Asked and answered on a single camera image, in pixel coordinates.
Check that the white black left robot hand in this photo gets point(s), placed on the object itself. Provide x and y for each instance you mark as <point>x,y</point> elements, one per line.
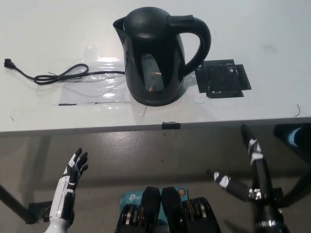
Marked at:
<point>64,194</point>

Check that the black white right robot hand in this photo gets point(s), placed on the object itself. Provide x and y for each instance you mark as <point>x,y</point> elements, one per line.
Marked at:
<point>264,196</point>

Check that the black electric kettle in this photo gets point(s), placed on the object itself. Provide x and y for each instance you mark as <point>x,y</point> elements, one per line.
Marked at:
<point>155,48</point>

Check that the round black kettle base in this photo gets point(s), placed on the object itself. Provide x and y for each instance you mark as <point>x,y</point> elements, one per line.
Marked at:
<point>155,103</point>

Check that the black table leg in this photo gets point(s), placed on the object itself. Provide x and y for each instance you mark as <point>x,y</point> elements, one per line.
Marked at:
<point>301,184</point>
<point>12,201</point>

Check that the teal router box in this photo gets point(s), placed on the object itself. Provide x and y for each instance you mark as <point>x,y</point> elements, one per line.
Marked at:
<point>128,197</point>

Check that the black object with blue patch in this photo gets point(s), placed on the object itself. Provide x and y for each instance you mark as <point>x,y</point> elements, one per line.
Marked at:
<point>295,138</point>

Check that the clear plastic tape sheet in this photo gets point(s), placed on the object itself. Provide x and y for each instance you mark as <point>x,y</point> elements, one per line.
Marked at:
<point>102,93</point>

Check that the small black tape strip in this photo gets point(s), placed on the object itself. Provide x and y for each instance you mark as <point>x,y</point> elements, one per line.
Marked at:
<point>170,125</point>

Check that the black tape square patch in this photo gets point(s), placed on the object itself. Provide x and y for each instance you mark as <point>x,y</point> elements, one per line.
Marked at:
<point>223,80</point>

